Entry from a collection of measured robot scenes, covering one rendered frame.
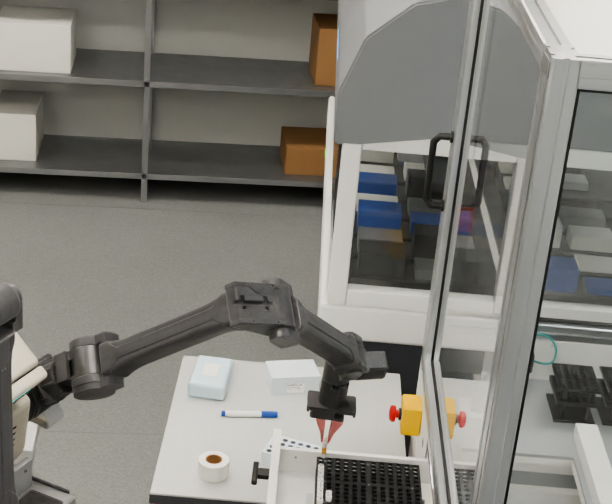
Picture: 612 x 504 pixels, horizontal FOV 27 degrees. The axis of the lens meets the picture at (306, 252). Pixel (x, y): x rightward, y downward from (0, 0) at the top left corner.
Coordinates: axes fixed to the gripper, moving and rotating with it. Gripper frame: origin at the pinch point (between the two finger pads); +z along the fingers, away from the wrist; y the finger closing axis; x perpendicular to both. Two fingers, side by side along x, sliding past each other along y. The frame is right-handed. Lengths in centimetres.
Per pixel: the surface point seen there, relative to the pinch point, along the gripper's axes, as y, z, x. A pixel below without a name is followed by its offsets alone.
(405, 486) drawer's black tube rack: 18.0, 6.5, -4.1
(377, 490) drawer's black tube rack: 12.1, 6.9, -6.3
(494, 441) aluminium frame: 21, -42, -59
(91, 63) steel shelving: -116, 43, 368
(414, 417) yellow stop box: 21.4, 7.2, 24.9
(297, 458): -4.7, 10.6, 6.8
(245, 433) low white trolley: -16.7, 22.7, 32.3
